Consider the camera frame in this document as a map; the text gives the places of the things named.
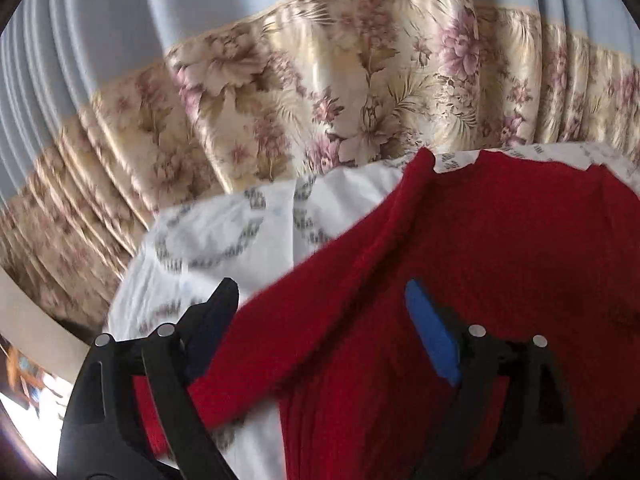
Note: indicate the white printed bed sheet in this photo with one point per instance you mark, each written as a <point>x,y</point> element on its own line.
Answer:
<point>220,230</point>

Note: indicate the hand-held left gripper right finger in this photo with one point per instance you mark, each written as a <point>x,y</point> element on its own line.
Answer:
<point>432,332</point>

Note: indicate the blue floral curtain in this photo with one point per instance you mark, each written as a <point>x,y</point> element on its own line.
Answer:
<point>310,85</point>

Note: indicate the red knitted sweater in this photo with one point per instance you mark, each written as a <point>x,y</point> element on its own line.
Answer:
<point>450,240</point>

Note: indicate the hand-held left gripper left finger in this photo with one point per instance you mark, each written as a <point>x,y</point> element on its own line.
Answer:
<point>212,317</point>

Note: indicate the beige cardboard box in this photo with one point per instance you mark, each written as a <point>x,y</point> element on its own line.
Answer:
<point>35,315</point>

